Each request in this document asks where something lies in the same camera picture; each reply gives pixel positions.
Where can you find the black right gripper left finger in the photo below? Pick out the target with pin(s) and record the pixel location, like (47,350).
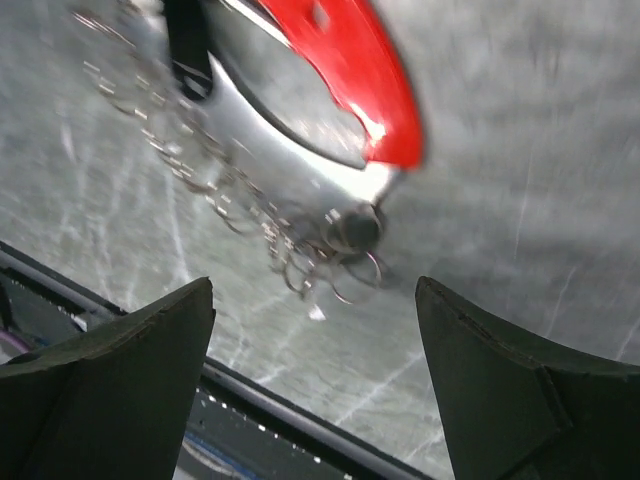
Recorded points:
(111,403)

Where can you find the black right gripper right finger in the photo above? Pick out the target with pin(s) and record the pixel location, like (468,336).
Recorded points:
(515,405)

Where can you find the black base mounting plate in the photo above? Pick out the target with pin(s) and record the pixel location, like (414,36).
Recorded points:
(236,429)

